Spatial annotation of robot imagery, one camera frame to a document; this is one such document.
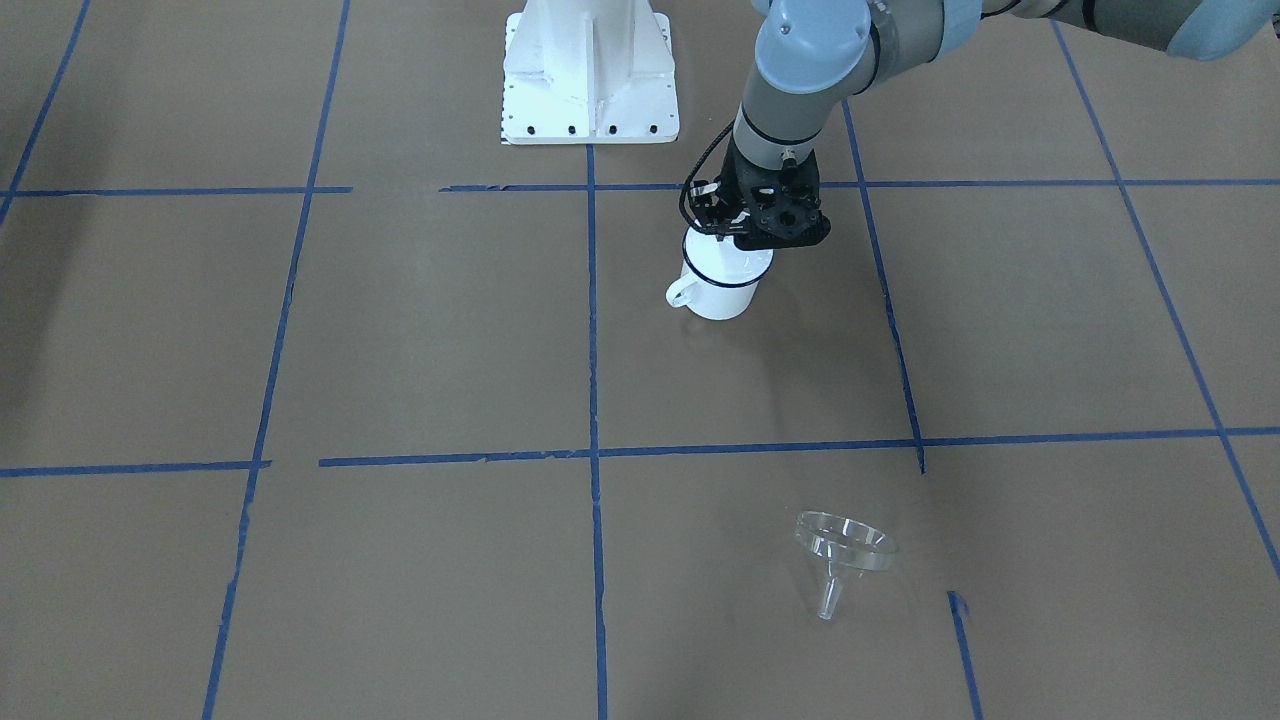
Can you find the white enamel mug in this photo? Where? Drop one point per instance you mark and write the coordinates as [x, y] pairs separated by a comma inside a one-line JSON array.
[[717, 279]]

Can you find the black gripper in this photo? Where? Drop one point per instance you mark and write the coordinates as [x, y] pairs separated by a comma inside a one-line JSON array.
[[741, 179]]

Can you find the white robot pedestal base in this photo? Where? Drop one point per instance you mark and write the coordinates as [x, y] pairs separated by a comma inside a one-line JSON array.
[[588, 72]]

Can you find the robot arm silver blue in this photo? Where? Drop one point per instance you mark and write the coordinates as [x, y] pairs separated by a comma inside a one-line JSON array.
[[809, 56]]

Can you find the clear plastic funnel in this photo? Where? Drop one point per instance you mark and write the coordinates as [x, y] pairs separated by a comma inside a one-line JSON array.
[[842, 548]]

